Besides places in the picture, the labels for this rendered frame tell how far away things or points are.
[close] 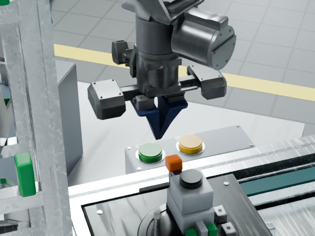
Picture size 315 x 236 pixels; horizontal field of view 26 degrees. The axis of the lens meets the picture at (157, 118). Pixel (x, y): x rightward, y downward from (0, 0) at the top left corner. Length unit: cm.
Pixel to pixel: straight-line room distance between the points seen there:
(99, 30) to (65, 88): 237
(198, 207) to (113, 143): 46
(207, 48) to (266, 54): 251
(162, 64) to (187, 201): 18
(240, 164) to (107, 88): 29
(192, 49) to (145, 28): 7
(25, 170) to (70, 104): 67
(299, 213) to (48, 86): 69
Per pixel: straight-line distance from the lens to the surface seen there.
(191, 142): 113
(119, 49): 95
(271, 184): 110
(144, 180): 108
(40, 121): 49
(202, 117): 138
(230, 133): 117
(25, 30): 45
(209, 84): 94
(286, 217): 109
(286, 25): 361
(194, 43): 83
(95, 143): 132
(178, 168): 93
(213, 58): 83
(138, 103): 92
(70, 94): 118
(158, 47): 88
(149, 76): 90
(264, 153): 114
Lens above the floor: 166
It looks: 36 degrees down
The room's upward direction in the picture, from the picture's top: straight up
